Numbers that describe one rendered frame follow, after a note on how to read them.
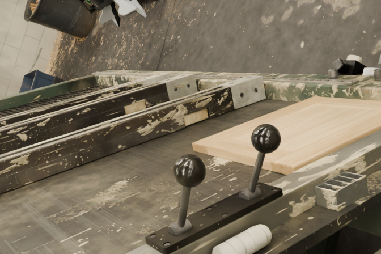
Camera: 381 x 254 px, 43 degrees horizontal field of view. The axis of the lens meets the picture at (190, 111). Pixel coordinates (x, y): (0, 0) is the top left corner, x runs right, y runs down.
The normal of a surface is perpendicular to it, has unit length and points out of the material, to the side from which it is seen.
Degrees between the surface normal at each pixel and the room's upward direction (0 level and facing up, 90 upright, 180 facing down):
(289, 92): 34
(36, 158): 90
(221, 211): 57
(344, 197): 89
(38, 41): 90
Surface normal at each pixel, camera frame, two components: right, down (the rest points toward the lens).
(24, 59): 0.58, -0.02
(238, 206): -0.18, -0.96
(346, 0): -0.77, -0.30
